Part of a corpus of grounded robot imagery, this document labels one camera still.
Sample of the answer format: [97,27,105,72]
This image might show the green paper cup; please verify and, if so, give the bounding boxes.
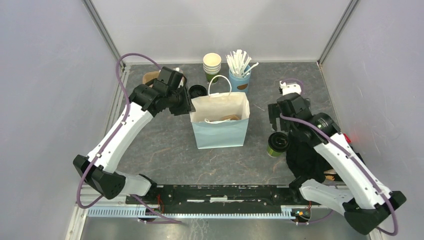
[266,145,282,158]

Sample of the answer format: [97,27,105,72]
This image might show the stack of paper cups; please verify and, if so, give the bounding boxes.
[203,52,222,83]

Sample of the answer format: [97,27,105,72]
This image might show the red emergency button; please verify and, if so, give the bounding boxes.
[343,133,352,144]

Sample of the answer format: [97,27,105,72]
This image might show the black cloth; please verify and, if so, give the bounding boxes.
[286,133,343,183]

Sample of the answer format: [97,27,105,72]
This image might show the brown cardboard cup carrier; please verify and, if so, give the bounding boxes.
[220,114,241,121]

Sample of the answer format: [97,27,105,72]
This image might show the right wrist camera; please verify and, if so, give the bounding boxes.
[279,80,303,96]

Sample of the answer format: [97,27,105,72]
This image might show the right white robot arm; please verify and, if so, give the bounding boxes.
[268,78,407,236]

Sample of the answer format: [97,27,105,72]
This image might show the white and blue paper bag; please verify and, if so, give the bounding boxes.
[189,85,250,149]

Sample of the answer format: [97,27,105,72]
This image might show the blue straw holder can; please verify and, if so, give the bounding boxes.
[228,70,251,94]

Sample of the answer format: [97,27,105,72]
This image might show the stack of black lids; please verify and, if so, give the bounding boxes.
[189,84,208,99]

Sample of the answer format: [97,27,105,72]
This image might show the black cup lid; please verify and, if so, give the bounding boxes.
[268,132,290,153]

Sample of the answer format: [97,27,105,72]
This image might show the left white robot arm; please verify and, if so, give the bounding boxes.
[73,53,195,209]

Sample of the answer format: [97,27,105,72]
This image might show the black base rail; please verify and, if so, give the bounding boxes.
[141,184,317,214]

